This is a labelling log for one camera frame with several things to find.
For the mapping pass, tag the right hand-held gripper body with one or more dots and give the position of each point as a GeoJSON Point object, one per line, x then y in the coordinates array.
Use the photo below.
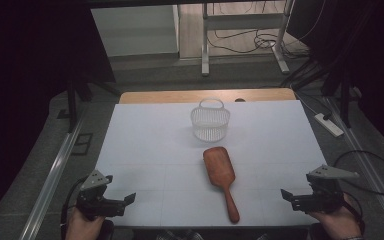
{"type": "Point", "coordinates": [323, 196]}

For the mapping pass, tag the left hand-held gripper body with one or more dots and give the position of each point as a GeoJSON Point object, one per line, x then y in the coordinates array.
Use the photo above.
{"type": "Point", "coordinates": [93, 200]}

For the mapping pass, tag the brown wooden hairbrush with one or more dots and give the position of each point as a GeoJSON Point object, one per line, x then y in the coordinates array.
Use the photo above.
{"type": "Point", "coordinates": [218, 170]}

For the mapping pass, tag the person's left hand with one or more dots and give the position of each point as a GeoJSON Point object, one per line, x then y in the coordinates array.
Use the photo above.
{"type": "Point", "coordinates": [80, 228]}

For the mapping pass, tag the person's right hand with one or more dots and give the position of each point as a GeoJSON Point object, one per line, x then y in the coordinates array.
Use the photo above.
{"type": "Point", "coordinates": [338, 225]}

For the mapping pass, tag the white board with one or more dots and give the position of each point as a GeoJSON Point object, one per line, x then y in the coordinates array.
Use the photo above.
{"type": "Point", "coordinates": [146, 150]}

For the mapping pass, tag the black floor plate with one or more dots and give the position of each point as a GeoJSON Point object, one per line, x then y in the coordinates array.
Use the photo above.
{"type": "Point", "coordinates": [81, 144]}

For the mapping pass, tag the person's plaid clothing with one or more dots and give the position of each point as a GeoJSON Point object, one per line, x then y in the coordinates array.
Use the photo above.
{"type": "Point", "coordinates": [180, 236]}

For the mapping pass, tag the white power strip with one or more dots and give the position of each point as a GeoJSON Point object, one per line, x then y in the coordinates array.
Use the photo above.
{"type": "Point", "coordinates": [330, 126]}

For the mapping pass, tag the black tripod stand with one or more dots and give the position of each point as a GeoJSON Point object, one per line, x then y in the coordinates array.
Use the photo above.
{"type": "Point", "coordinates": [71, 100]}
{"type": "Point", "coordinates": [345, 100]}

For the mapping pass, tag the white plastic basket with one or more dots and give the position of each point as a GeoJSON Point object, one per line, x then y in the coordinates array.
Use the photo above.
{"type": "Point", "coordinates": [210, 128]}

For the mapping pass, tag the dark table grommet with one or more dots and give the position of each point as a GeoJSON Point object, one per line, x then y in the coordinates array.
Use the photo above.
{"type": "Point", "coordinates": [240, 100]}

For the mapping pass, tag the wooden table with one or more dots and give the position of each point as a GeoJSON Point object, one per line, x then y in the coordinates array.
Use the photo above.
{"type": "Point", "coordinates": [166, 96]}

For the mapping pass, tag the white cabinet panel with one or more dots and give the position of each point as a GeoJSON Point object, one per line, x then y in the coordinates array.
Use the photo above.
{"type": "Point", "coordinates": [133, 30]}

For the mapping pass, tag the metal floor rail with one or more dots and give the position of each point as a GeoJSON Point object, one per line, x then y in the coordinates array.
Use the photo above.
{"type": "Point", "coordinates": [51, 180]}
{"type": "Point", "coordinates": [366, 163]}

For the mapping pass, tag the white desk frame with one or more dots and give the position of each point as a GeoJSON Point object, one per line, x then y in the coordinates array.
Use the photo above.
{"type": "Point", "coordinates": [240, 21]}

